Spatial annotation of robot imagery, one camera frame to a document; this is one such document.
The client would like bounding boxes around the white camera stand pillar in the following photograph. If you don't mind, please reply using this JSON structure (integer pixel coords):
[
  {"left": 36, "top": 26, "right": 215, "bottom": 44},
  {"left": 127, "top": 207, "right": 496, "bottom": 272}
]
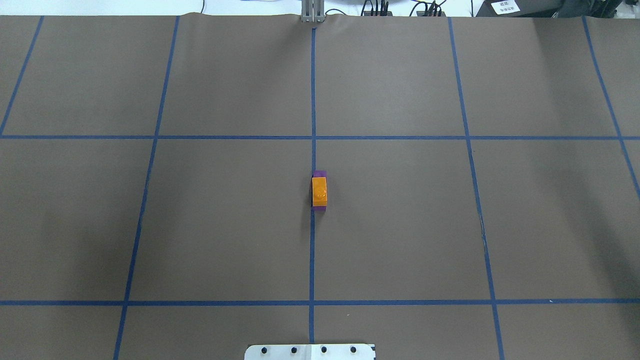
[{"left": 244, "top": 343, "right": 377, "bottom": 360}]

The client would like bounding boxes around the brown paper table cover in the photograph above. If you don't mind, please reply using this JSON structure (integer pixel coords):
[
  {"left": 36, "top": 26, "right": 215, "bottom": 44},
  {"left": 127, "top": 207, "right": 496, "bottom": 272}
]
[{"left": 0, "top": 13, "right": 639, "bottom": 360}]

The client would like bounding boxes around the aluminium frame post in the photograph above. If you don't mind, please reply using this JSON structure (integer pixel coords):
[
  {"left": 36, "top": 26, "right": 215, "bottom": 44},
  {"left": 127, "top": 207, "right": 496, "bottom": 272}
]
[{"left": 301, "top": 0, "right": 326, "bottom": 23}]

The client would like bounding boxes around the orange trapezoid block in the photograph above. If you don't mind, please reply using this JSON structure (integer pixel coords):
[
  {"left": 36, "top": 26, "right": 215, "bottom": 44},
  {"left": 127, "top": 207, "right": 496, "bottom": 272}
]
[{"left": 311, "top": 177, "right": 329, "bottom": 208}]

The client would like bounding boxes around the black relay board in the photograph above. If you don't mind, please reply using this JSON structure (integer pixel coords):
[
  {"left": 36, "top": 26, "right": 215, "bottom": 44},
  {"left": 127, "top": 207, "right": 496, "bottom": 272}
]
[{"left": 359, "top": 0, "right": 447, "bottom": 18}]

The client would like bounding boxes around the white remote box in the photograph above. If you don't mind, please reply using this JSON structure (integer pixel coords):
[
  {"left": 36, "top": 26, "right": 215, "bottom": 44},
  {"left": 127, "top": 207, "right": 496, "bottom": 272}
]
[{"left": 490, "top": 0, "right": 521, "bottom": 16}]

